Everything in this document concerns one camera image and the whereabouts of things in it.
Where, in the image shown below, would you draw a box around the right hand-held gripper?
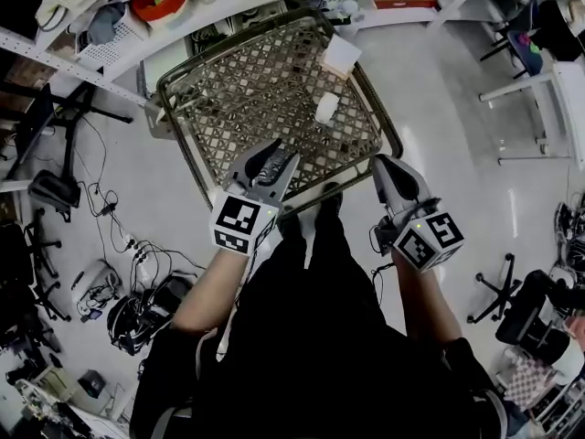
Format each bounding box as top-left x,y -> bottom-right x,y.
368,154 -> 465,274

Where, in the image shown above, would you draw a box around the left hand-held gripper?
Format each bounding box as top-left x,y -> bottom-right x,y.
208,137 -> 302,259

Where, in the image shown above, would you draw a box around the small white cup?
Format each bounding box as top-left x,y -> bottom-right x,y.
314,91 -> 341,125

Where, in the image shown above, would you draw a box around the person's left forearm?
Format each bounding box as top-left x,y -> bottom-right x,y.
170,243 -> 258,338

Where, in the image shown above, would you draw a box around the person's right forearm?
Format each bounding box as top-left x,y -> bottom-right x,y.
389,248 -> 463,343

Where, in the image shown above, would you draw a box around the white square box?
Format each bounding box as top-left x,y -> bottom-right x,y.
319,34 -> 363,82

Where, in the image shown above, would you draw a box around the small black box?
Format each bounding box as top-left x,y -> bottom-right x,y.
76,369 -> 108,401

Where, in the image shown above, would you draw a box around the person's left black shoe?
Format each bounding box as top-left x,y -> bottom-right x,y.
275,209 -> 306,242

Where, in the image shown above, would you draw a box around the person's black shoe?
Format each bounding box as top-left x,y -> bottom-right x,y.
319,181 -> 345,214
275,209 -> 306,242

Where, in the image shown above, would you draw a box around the person's right black shoe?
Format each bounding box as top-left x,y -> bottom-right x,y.
319,181 -> 345,214

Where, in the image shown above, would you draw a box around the white power strip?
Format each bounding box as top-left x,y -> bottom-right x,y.
120,232 -> 153,284

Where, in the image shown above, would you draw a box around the person's black clothed body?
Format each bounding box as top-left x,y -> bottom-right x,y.
129,198 -> 509,439

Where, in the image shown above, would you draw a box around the white artificial flowers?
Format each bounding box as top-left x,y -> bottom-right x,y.
319,0 -> 367,23

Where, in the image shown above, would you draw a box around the black office chair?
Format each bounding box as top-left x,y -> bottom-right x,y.
465,252 -> 573,361
0,207 -> 73,325

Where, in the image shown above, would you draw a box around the blue chair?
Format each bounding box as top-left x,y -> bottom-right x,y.
479,0 -> 546,80

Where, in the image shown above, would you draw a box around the white square table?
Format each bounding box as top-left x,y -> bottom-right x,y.
478,59 -> 585,169

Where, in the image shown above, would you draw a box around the white perforated laundry basket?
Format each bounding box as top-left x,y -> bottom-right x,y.
74,2 -> 153,70

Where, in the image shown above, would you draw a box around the black tv floor stand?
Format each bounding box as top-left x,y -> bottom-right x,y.
0,79 -> 134,183

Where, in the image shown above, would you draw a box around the grey backpack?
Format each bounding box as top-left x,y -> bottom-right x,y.
27,168 -> 83,224

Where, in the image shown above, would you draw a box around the checkered cloth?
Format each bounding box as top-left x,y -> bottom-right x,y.
501,356 -> 559,412

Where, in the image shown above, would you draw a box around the white metal shelving unit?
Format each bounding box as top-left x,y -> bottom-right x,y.
0,0 -> 585,109

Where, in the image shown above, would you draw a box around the wire mesh shopping cart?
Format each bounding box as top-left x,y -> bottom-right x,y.
144,5 -> 405,221

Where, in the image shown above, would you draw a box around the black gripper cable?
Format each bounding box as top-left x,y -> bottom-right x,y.
368,226 -> 399,293

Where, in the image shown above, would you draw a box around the black floor cable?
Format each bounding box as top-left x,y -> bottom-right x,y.
74,115 -> 139,247

